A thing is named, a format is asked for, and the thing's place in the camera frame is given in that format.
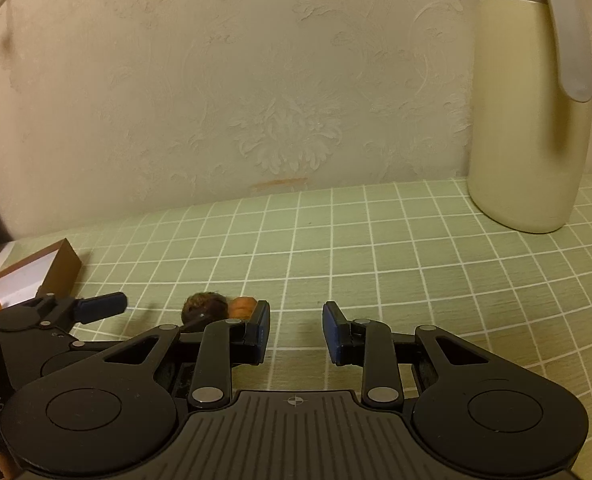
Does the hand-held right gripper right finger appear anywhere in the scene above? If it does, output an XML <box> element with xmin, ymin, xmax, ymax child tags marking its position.
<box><xmin>322</xmin><ymin>301</ymin><xmax>493</xmax><ymax>408</ymax></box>

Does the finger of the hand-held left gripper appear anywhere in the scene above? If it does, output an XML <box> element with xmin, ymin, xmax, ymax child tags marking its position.
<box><xmin>0</xmin><ymin>292</ymin><xmax>128</xmax><ymax>332</ymax></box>
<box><xmin>72</xmin><ymin>311</ymin><xmax>213</xmax><ymax>357</ymax></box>

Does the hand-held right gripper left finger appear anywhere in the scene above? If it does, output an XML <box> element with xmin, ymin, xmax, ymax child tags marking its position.
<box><xmin>100</xmin><ymin>300</ymin><xmax>271</xmax><ymax>409</ymax></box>

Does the small orange fruit piece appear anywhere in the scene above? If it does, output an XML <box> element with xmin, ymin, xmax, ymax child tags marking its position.
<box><xmin>227</xmin><ymin>297</ymin><xmax>257</xmax><ymax>320</ymax></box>

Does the brown box white inside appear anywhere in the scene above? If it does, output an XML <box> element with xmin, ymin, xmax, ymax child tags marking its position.
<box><xmin>0</xmin><ymin>238</ymin><xmax>83</xmax><ymax>311</ymax></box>

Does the dark passion fruit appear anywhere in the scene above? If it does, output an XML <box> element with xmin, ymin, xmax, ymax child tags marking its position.
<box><xmin>183</xmin><ymin>292</ymin><xmax>230</xmax><ymax>330</ymax></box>

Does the green checked tablecloth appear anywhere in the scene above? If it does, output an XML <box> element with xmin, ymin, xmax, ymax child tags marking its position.
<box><xmin>0</xmin><ymin>172</ymin><xmax>592</xmax><ymax>466</ymax></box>

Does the cream thermos jug grey handle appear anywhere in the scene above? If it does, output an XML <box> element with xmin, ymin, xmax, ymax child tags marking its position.
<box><xmin>467</xmin><ymin>0</ymin><xmax>592</xmax><ymax>234</ymax></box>

